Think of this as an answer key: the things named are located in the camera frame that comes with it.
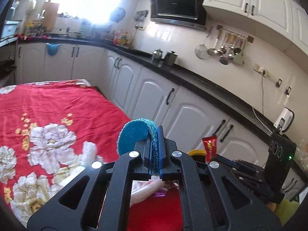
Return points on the white cabinets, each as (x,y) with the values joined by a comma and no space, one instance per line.
(144,101)
(281,23)

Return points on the green hanging spatula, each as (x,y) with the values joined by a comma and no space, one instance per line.
(239,58)

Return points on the hanging steel ladle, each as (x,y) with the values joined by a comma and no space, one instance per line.
(224,51)

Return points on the red floral tablecloth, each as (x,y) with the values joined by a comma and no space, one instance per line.
(50,132)

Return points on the wall power socket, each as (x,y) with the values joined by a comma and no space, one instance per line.
(261,70)

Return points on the blue terry cloth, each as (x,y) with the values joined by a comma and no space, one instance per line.
(138,130)

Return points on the red snack packet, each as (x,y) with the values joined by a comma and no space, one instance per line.
(210,145)

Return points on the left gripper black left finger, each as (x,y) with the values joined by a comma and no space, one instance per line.
(98,198)

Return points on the blue cloth on cabinet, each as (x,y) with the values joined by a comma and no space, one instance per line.
(52,49)

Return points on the yellow black trash bin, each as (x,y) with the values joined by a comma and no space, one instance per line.
(198,155)

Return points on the dark green canister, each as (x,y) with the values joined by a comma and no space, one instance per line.
(170,58)

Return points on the blue wall fan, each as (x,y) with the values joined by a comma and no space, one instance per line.
(117,15)

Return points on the white electric kettle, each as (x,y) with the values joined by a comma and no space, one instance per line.
(284,120)

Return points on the wire mesh strainer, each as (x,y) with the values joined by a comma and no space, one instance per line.
(201,51)

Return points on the white upper cabinets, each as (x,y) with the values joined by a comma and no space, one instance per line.
(281,23)

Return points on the wooden cutting board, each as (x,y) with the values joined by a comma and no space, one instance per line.
(49,12)

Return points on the steel teapot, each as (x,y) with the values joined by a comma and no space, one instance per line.
(157,54)

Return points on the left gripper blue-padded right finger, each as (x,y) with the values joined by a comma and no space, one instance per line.
(220,195)

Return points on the black countertop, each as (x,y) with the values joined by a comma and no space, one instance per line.
(168,72)

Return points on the white lower cabinets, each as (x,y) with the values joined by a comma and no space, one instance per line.
(144,101)

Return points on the black range hood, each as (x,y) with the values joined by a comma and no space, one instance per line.
(186,13)

